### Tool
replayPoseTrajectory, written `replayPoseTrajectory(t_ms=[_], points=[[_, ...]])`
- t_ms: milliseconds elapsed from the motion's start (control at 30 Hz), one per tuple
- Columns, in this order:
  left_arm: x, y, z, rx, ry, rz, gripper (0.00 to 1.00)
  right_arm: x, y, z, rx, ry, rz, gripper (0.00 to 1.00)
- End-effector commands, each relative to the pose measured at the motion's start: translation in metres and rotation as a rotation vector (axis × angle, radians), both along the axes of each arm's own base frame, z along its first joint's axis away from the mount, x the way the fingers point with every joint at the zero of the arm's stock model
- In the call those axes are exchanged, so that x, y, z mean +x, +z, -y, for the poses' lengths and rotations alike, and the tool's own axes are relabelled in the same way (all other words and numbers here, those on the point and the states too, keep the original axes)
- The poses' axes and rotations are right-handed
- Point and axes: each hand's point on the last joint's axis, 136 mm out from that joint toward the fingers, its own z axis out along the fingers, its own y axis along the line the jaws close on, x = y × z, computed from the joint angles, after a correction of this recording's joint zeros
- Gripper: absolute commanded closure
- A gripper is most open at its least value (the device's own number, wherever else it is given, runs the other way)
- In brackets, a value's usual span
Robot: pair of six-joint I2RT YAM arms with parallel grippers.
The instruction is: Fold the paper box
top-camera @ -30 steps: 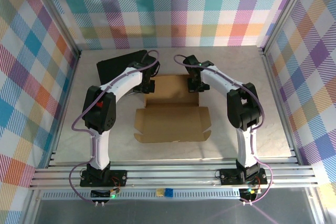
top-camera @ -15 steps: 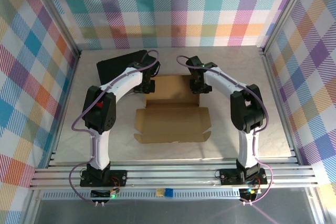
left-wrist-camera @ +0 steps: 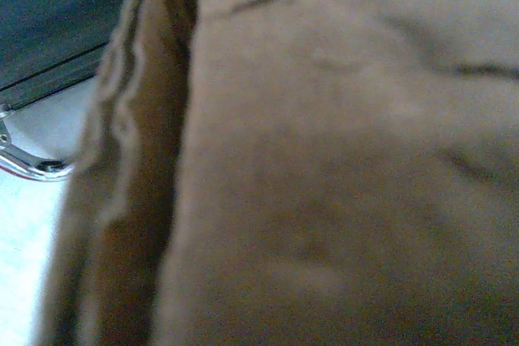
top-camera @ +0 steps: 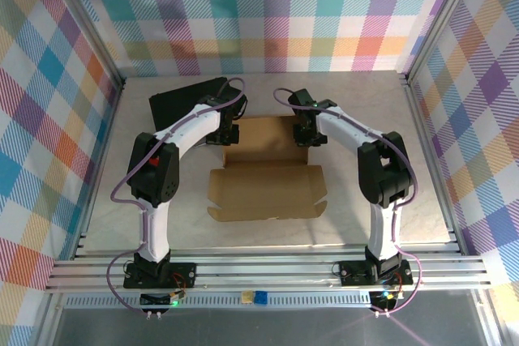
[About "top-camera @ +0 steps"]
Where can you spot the brown cardboard box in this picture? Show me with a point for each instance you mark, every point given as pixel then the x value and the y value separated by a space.
pixel 263 192

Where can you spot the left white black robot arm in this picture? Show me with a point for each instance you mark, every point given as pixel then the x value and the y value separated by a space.
pixel 156 224

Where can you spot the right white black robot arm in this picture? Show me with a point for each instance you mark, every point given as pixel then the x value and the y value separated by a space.
pixel 385 176

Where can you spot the black hard case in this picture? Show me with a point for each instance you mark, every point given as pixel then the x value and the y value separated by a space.
pixel 178 105

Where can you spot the small blue block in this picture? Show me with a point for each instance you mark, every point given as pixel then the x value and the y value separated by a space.
pixel 260 297

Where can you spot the small tan block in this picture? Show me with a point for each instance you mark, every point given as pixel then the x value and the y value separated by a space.
pixel 246 296

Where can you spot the black controller board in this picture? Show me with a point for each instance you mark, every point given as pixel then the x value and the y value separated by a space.
pixel 383 299
pixel 156 300

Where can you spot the aluminium side rail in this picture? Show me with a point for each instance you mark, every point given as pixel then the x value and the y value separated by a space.
pixel 106 147
pixel 414 107

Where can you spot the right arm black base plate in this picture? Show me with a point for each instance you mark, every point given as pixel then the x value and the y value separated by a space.
pixel 353 271

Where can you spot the aluminium frame rail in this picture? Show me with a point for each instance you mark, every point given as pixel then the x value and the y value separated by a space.
pixel 263 271

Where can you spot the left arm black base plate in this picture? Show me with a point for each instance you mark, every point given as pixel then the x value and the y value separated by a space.
pixel 182 273

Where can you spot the aluminium corner post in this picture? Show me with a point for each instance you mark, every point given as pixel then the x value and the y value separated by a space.
pixel 442 18
pixel 87 26

